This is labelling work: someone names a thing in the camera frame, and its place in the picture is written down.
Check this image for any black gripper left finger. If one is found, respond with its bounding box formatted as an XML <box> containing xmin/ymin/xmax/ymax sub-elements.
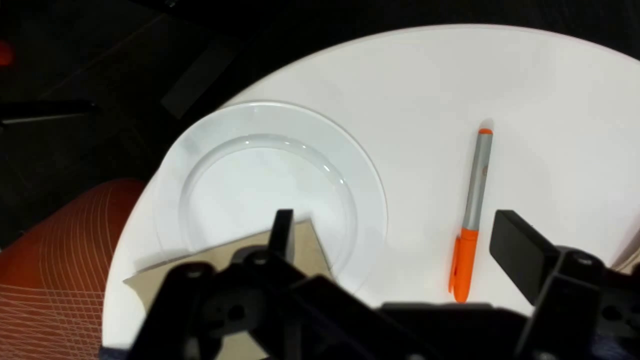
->
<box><xmin>267</xmin><ymin>208</ymin><xmax>293</xmax><ymax>261</ymax></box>

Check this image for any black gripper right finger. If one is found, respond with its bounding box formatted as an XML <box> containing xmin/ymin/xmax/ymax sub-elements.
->
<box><xmin>490</xmin><ymin>210</ymin><xmax>562</xmax><ymax>309</ymax></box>

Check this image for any orange and grey marker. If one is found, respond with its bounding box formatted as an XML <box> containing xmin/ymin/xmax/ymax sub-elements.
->
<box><xmin>448</xmin><ymin>128</ymin><xmax>493</xmax><ymax>303</ymax></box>

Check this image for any large brown paper napkin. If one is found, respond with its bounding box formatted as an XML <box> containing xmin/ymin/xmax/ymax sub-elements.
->
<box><xmin>125</xmin><ymin>220</ymin><xmax>332</xmax><ymax>360</ymax></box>

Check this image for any white ceramic plate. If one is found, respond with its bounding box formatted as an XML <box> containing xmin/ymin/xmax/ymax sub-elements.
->
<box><xmin>153</xmin><ymin>102</ymin><xmax>386</xmax><ymax>285</ymax></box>

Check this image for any brown napkin at table edge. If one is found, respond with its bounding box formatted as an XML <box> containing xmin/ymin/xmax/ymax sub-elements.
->
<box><xmin>615</xmin><ymin>231</ymin><xmax>640</xmax><ymax>274</ymax></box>

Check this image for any white round side table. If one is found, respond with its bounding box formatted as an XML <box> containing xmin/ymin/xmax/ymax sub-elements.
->
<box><xmin>101</xmin><ymin>25</ymin><xmax>640</xmax><ymax>348</ymax></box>

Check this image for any orange patterned sofa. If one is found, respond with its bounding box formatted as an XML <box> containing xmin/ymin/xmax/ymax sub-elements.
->
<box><xmin>0</xmin><ymin>178</ymin><xmax>143</xmax><ymax>360</ymax></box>

